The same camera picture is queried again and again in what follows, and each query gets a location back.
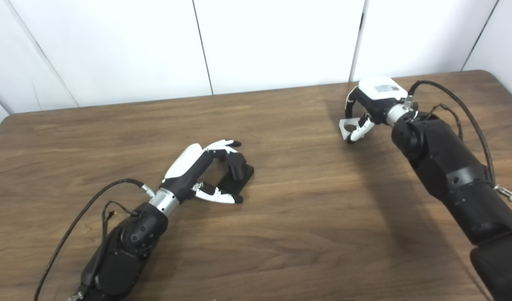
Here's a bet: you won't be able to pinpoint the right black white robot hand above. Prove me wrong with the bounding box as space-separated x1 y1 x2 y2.
344 77 408 144

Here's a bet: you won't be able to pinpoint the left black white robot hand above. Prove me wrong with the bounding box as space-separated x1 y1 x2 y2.
160 140 244 205

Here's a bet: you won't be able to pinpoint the white square piece with hole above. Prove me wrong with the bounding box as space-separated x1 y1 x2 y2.
339 117 366 141

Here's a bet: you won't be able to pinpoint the black peg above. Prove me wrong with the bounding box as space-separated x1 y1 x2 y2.
217 151 255 196

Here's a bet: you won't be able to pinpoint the right arm thin wires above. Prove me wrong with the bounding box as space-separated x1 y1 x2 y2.
414 103 464 141

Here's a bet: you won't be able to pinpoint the arm thin wires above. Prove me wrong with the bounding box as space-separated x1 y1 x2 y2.
101 200 140 245
414 103 464 141

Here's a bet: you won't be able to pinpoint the left arm thin wires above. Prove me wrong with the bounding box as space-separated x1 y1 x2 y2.
101 200 140 245

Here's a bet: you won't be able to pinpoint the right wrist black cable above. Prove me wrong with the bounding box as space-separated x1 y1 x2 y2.
404 80 512 204

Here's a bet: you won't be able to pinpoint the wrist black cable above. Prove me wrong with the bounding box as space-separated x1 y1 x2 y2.
404 80 512 204
33 179 156 301

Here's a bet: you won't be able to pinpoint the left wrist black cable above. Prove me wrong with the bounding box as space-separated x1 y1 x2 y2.
33 179 156 301

